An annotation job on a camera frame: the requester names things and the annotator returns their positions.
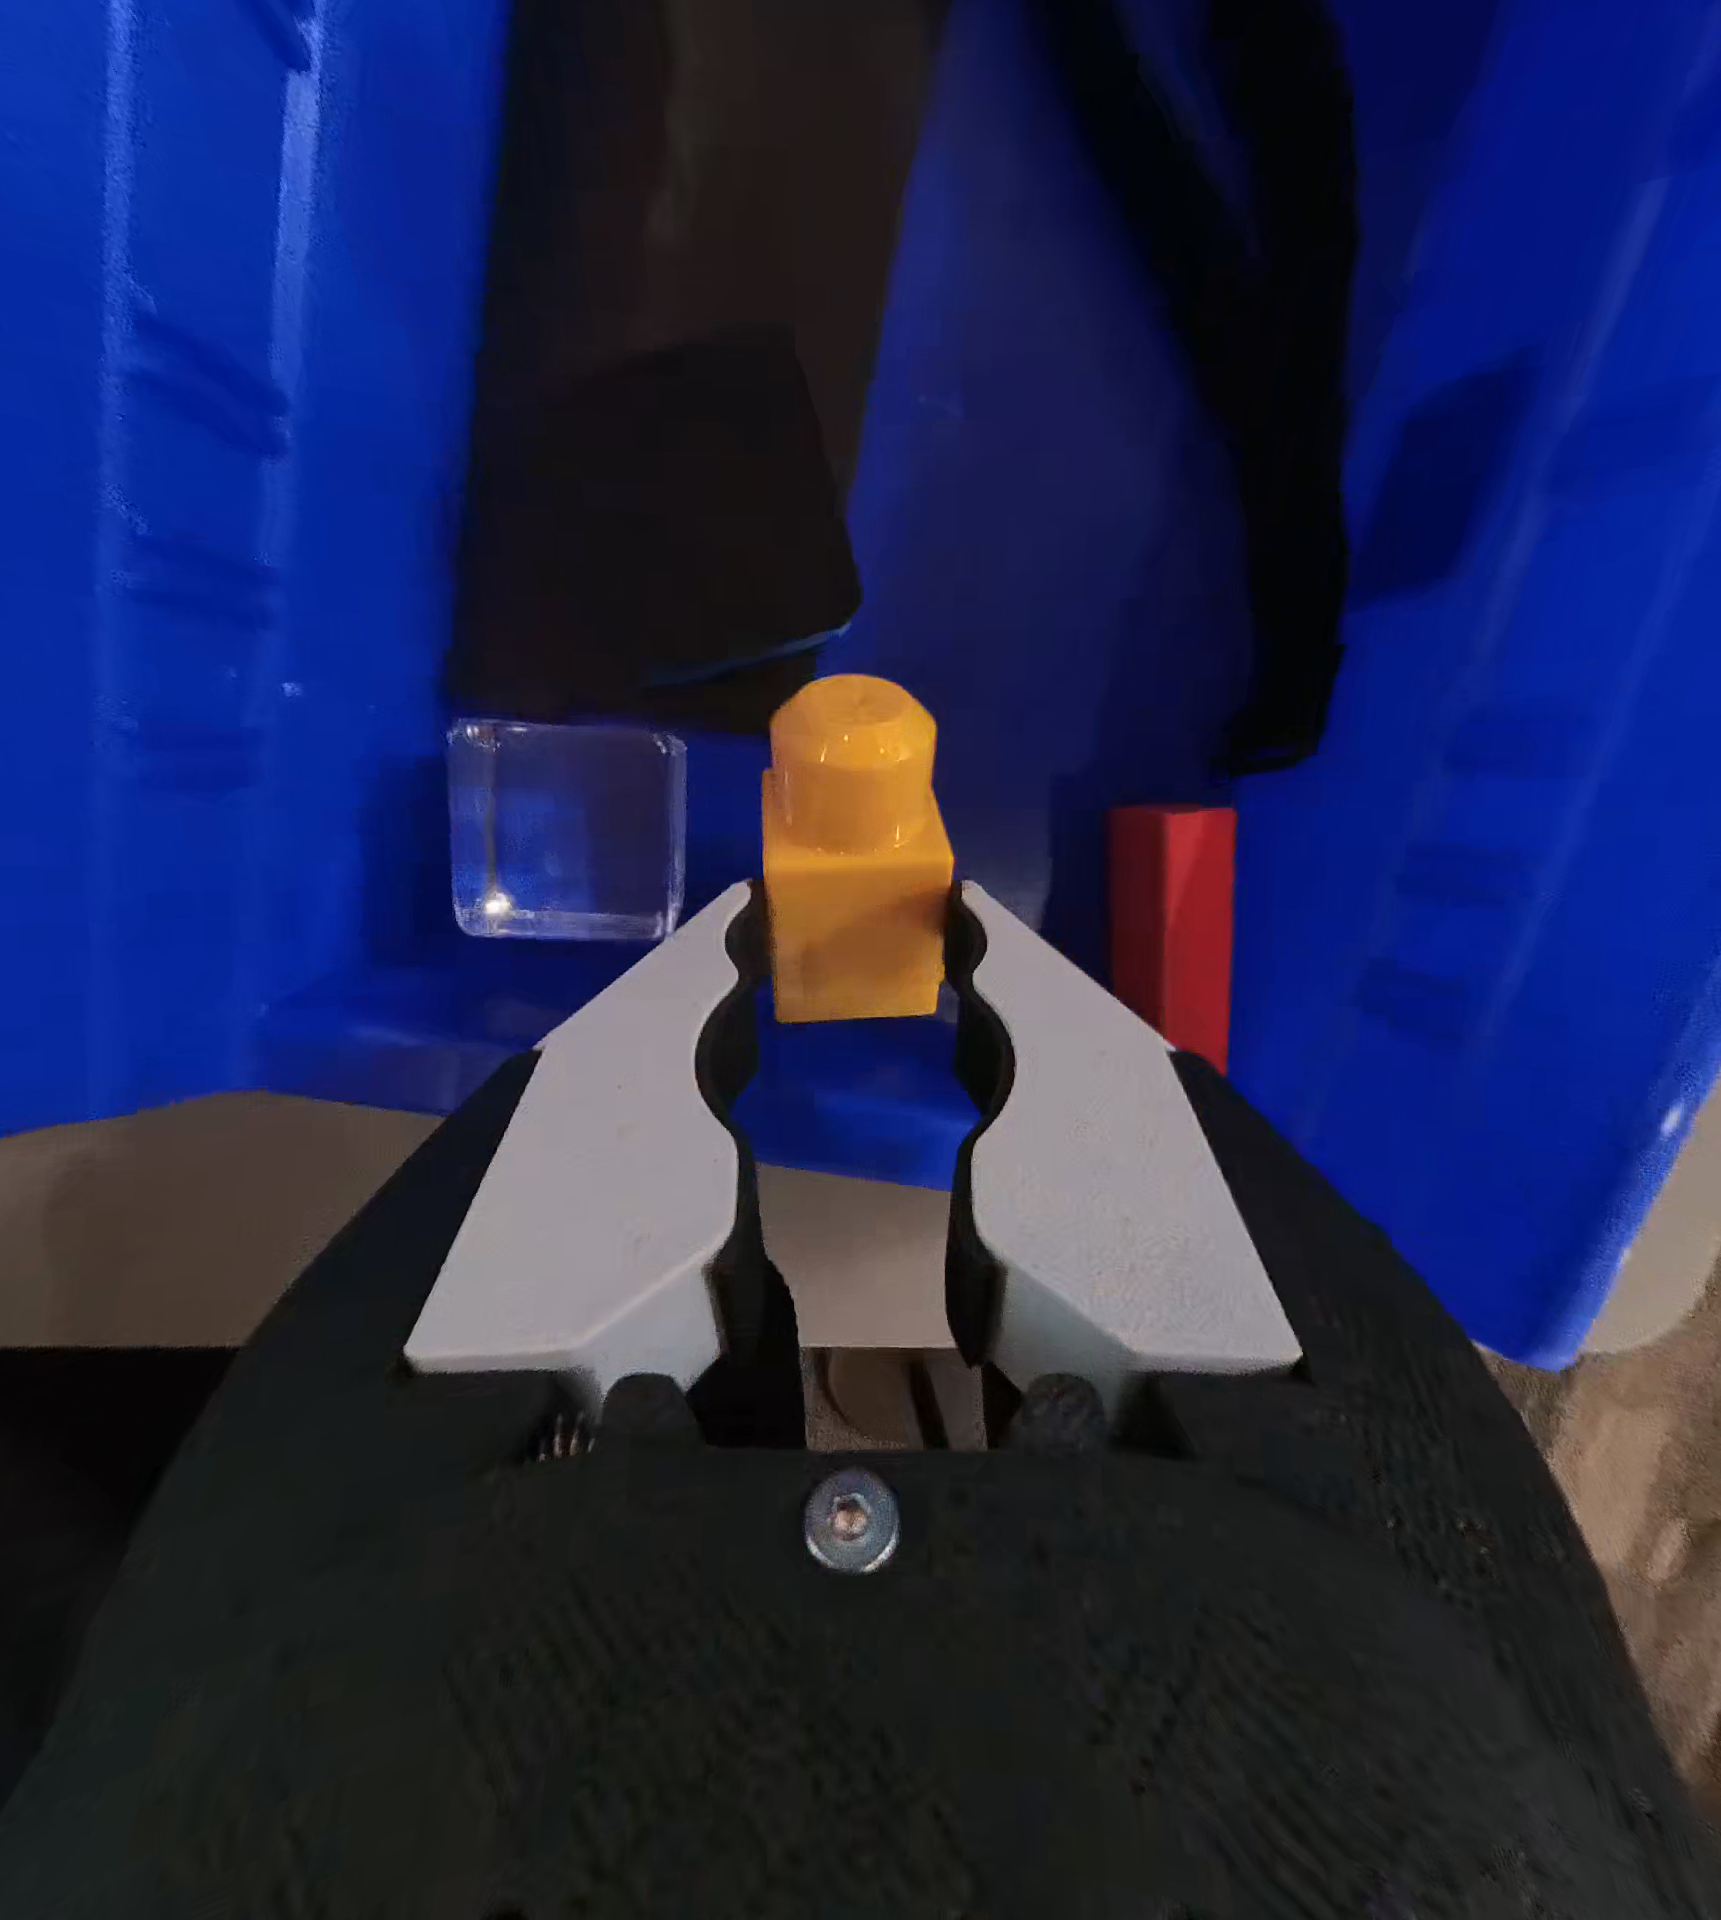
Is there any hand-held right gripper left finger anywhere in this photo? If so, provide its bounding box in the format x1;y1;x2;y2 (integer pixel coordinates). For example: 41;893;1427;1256
405;882;804;1446

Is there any large blue storage bin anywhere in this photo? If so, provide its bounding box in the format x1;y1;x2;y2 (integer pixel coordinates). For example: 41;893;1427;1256
0;0;1721;1374

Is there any orange toy brick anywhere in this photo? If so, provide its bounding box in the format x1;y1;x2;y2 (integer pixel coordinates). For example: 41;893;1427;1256
758;674;955;1027

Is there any red wooden block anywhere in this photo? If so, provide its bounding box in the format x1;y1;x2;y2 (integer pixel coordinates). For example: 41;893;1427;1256
1108;805;1241;1075

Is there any clear acrylic block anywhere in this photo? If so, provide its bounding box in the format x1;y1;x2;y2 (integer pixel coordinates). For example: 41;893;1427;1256
447;717;689;944

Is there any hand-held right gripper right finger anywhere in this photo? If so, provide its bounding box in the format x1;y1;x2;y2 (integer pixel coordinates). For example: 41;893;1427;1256
950;882;1306;1446

